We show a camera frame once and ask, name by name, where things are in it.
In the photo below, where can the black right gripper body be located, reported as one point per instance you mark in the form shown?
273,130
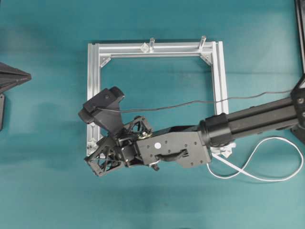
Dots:
184,144

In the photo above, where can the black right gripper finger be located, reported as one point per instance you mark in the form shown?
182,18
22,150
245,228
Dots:
106,150
103,167

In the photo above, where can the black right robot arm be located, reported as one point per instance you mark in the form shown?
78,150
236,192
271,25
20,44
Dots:
221,130

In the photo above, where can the black left gripper tip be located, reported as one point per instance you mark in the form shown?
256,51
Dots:
9,78

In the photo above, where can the black stand upper right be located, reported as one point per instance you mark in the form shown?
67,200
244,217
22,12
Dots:
300,19

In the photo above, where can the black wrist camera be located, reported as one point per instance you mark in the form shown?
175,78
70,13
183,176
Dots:
103,110

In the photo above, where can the aluminium extrusion frame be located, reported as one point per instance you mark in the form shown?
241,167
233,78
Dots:
176,84

